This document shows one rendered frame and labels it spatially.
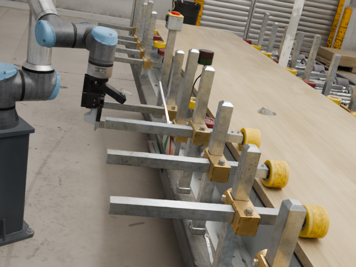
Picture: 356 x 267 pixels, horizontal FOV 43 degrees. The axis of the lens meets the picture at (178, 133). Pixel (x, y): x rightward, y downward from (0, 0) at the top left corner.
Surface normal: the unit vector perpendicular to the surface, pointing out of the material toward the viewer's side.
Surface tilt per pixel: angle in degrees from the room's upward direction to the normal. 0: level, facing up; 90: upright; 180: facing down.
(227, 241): 90
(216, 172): 90
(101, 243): 0
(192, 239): 0
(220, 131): 90
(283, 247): 90
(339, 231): 0
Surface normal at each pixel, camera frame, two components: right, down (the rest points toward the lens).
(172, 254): 0.18, -0.92
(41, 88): 0.56, 0.39
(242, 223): 0.16, 0.39
